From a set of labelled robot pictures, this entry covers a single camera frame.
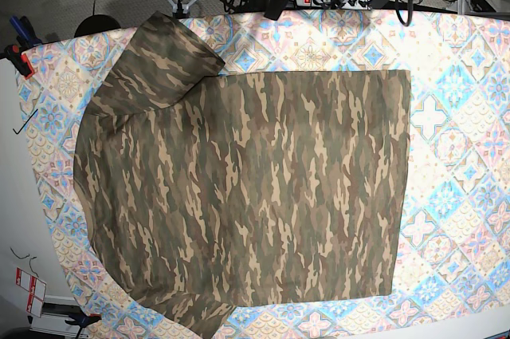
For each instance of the camouflage T-shirt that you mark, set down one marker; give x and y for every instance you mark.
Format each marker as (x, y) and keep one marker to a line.
(204, 192)

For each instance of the white power strip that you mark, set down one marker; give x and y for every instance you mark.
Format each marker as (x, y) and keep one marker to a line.
(332, 4)

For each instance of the black round stand base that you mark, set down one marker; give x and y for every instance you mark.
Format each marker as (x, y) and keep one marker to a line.
(95, 24)

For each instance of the black hex key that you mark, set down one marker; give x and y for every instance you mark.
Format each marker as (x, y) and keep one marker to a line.
(24, 123)

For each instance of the patterned tile tablecloth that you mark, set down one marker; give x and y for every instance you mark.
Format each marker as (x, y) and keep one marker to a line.
(453, 251)

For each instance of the black orange bottom clamp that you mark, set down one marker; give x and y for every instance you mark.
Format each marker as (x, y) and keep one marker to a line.
(82, 321)

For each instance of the red black clamp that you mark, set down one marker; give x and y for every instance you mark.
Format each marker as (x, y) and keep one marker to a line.
(21, 62)

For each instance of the red white label tag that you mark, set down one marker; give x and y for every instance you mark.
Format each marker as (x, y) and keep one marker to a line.
(33, 290)

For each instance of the blue clamp handle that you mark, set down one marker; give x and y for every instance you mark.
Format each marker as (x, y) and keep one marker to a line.
(26, 35)

